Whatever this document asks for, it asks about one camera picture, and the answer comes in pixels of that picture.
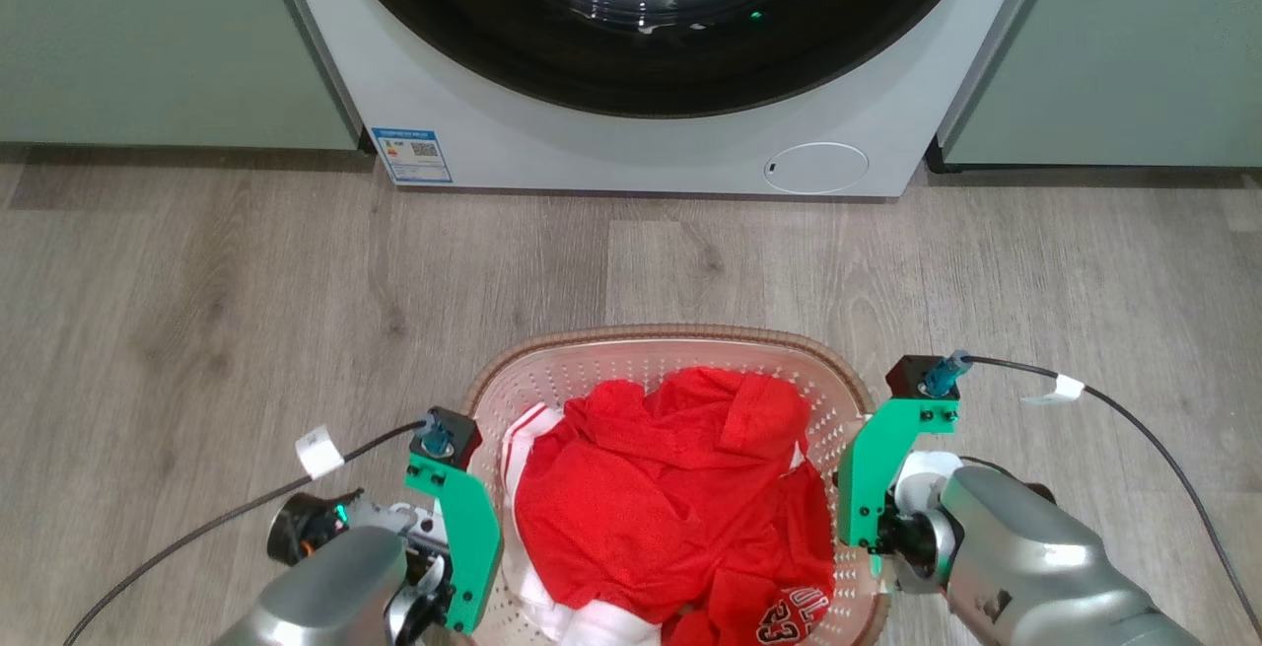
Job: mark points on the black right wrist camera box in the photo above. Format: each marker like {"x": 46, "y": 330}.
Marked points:
{"x": 922, "y": 375}

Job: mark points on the beige perforated plastic laundry basket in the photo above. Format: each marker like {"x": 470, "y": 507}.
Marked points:
{"x": 592, "y": 370}

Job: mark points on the black round washer door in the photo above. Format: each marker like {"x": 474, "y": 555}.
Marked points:
{"x": 631, "y": 74}

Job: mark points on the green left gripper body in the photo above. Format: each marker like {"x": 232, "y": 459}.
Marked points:
{"x": 471, "y": 538}

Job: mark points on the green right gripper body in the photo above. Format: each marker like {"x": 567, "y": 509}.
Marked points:
{"x": 868, "y": 478}

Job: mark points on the red mesh jersey garment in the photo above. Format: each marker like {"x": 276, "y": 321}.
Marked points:
{"x": 670, "y": 488}

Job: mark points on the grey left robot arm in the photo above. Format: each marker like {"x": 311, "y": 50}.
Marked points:
{"x": 335, "y": 587}

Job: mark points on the pale green cabinet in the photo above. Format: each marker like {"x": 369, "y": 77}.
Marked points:
{"x": 1134, "y": 44}
{"x": 148, "y": 35}

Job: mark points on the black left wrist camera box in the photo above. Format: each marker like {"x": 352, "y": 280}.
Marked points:
{"x": 449, "y": 434}

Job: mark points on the white front-load washing machine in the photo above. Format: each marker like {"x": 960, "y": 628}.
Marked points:
{"x": 592, "y": 148}

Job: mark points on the white garment with red trim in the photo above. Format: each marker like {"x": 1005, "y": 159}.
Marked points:
{"x": 527, "y": 439}

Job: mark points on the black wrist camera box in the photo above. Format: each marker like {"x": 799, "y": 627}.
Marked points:
{"x": 449, "y": 434}
{"x": 922, "y": 375}

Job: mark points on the round white filter cover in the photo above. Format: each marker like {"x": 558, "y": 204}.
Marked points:
{"x": 816, "y": 169}

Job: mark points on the blue white energy label sticker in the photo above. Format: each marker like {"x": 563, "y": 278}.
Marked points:
{"x": 412, "y": 155}

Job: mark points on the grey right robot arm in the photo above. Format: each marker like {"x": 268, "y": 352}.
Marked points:
{"x": 1025, "y": 557}

